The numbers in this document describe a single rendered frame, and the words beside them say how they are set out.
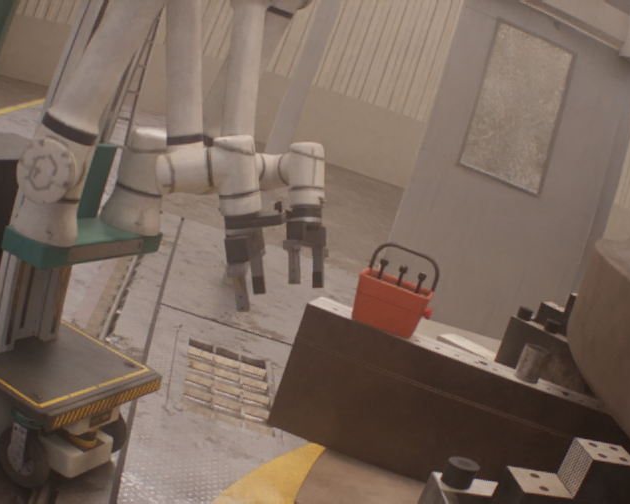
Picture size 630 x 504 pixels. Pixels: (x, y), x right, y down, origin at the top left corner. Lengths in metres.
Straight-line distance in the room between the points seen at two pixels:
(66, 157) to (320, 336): 1.00
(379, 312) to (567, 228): 3.35
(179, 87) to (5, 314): 0.81
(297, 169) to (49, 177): 0.74
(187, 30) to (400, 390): 1.15
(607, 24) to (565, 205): 1.29
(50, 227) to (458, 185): 3.69
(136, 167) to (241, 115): 0.35
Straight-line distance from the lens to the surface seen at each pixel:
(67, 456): 2.51
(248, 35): 2.48
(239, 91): 2.43
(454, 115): 5.52
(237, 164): 1.99
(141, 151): 2.58
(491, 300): 5.75
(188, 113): 2.12
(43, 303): 2.71
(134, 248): 2.59
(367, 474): 2.60
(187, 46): 2.12
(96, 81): 1.99
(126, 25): 1.98
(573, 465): 1.61
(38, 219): 2.20
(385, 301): 2.57
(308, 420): 2.68
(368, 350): 2.60
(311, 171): 2.41
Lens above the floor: 1.26
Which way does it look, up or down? 10 degrees down
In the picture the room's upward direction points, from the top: 19 degrees clockwise
